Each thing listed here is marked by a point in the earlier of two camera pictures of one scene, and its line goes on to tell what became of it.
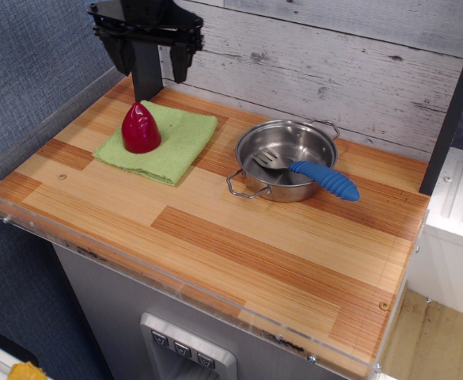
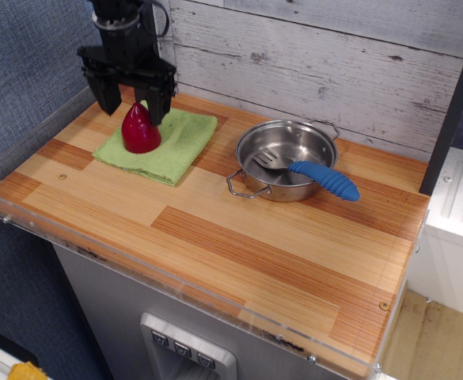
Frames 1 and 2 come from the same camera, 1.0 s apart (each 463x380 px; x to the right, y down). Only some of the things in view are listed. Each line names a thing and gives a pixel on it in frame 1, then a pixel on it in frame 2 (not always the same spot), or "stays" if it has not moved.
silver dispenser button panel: x=176 y=353 stays
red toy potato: x=140 y=132 stays
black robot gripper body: x=154 y=20 to x=130 y=55
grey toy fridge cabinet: x=148 y=329 stays
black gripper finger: x=123 y=47 to x=107 y=92
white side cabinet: x=448 y=267 stays
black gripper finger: x=181 y=56 to x=159 y=100
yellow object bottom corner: x=26 y=371 stays
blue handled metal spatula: x=271 y=159 stays
